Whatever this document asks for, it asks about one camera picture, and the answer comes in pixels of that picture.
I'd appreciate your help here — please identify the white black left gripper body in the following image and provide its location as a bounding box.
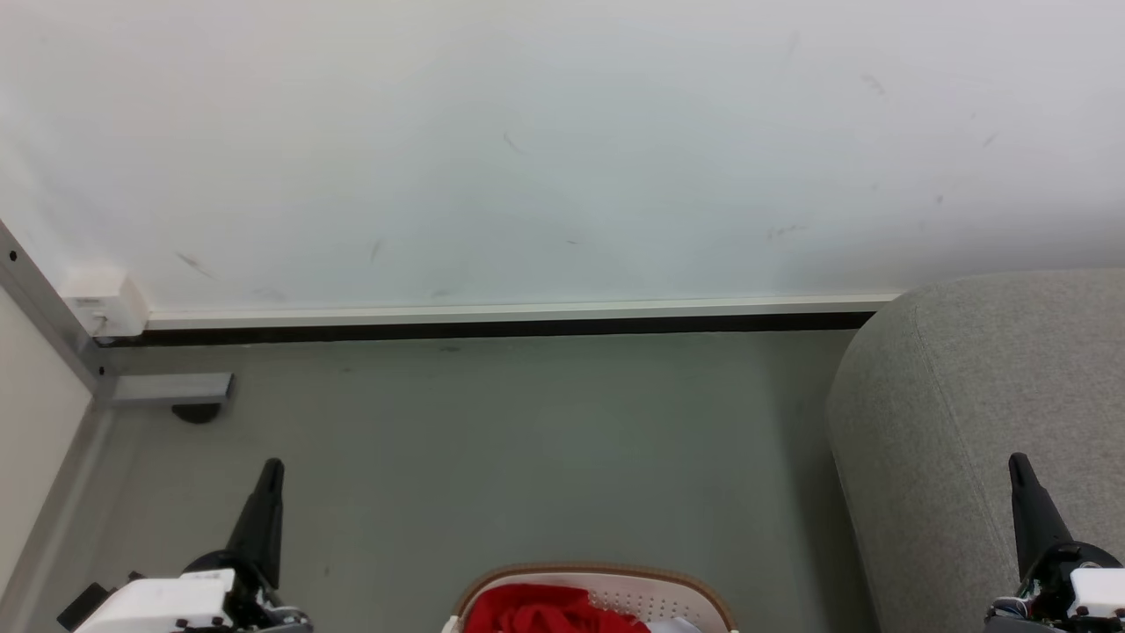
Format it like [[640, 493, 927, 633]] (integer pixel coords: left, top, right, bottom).
[[57, 550, 314, 633]]

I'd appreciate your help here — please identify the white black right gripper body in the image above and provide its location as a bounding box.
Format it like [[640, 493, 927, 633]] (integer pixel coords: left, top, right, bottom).
[[984, 542, 1125, 633]]

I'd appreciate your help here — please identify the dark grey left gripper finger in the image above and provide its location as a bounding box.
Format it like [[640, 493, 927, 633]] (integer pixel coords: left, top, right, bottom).
[[226, 458, 286, 589]]

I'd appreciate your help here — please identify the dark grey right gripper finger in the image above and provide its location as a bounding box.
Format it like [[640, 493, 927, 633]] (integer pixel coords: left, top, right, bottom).
[[1007, 453, 1074, 582]]

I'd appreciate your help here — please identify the red basketball jersey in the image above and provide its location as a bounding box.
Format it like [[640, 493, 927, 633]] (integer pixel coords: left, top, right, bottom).
[[463, 583, 653, 633]]

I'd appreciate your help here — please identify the grey fabric sofa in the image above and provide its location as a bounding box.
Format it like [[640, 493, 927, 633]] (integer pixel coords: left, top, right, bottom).
[[826, 268, 1125, 633]]

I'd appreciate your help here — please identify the white and black baseboard strip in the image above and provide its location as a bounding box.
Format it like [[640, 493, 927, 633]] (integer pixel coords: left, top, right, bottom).
[[145, 295, 902, 346]]

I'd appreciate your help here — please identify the white laundry basket brown rim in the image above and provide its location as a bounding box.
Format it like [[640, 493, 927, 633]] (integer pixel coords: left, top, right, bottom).
[[442, 564, 739, 633]]

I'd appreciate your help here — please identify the grey metal foot bracket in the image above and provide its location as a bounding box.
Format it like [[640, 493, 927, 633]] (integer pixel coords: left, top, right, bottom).
[[112, 373, 235, 407]]

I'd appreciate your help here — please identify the white wall socket box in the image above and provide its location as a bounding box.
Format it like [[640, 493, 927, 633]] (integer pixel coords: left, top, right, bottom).
[[62, 268, 150, 340]]

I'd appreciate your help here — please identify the grey metal partition frame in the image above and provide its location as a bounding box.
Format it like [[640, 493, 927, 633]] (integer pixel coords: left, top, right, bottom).
[[0, 220, 120, 633]]

